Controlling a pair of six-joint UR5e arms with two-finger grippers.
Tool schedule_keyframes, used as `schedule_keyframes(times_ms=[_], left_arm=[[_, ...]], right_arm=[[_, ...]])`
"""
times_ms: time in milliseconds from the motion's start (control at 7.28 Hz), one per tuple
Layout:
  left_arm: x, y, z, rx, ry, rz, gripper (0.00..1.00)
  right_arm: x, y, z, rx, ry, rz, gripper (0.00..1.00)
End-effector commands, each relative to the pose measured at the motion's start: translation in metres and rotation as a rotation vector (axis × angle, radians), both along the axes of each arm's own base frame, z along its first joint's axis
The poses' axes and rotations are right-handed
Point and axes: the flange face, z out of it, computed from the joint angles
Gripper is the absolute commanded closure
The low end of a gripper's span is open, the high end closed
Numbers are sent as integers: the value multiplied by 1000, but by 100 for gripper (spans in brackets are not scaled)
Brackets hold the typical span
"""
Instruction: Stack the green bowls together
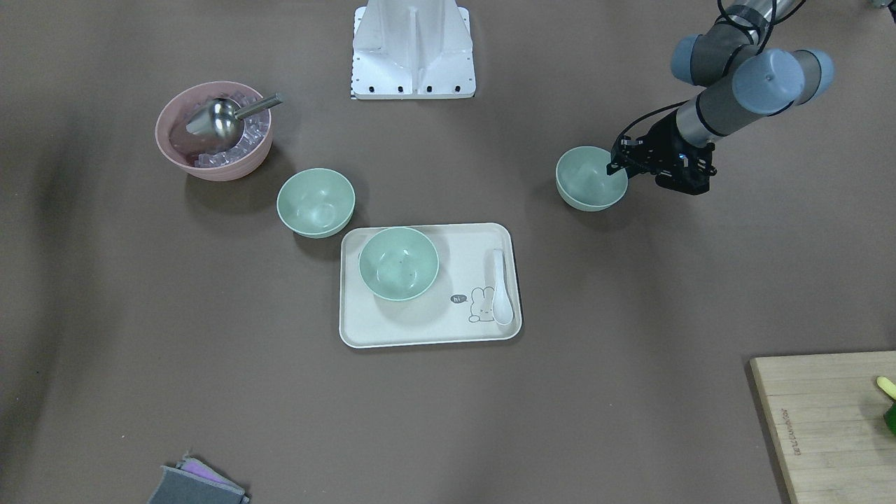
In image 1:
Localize metal ice scoop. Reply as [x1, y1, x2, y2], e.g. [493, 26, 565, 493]
[183, 93, 285, 153]

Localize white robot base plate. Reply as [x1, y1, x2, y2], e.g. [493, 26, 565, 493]
[350, 1, 477, 100]

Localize green lime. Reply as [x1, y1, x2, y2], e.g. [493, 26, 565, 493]
[883, 402, 896, 436]

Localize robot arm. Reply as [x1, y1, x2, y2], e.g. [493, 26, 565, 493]
[605, 1, 835, 195]

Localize wooden cutting board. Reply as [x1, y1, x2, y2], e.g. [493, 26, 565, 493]
[749, 351, 895, 503]

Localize green bowl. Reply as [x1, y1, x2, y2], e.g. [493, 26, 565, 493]
[358, 227, 440, 301]
[276, 168, 356, 239]
[556, 146, 629, 213]

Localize white ceramic soup spoon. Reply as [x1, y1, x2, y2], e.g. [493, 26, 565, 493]
[492, 248, 513, 326]

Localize clear ice cubes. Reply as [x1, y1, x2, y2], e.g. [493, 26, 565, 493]
[181, 95, 266, 168]

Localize green bowl on tray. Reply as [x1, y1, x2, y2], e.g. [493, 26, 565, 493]
[358, 227, 440, 301]

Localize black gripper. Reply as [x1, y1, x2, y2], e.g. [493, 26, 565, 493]
[605, 111, 718, 195]

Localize cream rectangular serving tray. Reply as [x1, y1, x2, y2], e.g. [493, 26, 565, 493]
[339, 223, 524, 349]

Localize yellow plastic knife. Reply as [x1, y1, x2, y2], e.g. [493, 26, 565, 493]
[876, 376, 896, 401]

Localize grey folded cloth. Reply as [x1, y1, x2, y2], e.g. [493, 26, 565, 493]
[148, 455, 251, 503]

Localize pink bowl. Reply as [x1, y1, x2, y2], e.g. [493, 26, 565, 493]
[155, 80, 273, 181]

